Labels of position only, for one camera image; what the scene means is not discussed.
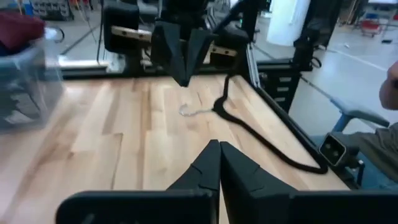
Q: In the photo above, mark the small black camera box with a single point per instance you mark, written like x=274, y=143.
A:
x=332, y=149

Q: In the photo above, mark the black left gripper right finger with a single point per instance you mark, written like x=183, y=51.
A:
x=280, y=208

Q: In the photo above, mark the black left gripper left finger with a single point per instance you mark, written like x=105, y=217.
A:
x=140, y=208

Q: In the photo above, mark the black drawer cabinet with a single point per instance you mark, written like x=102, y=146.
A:
x=276, y=84

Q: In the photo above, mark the clear plastic container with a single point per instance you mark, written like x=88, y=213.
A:
x=31, y=93

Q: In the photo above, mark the red cart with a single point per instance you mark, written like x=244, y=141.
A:
x=370, y=28

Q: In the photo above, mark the person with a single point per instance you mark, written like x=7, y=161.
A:
x=379, y=146

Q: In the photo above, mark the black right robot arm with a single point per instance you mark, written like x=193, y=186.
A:
x=133, y=63

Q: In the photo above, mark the black clothes hanger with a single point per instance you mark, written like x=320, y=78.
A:
x=219, y=107

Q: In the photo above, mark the white pillar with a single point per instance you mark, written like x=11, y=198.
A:
x=289, y=21

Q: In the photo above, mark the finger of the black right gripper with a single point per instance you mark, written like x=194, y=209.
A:
x=168, y=49
x=199, y=49

